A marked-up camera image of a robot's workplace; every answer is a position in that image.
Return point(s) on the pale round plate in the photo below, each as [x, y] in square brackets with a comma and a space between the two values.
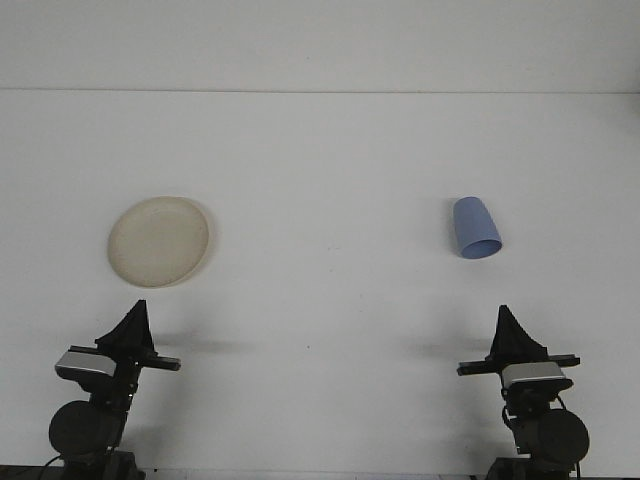
[157, 242]

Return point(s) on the pale blue cup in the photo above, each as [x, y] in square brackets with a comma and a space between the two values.
[472, 225]

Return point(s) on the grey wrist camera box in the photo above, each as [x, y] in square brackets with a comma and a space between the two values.
[85, 364]
[535, 372]

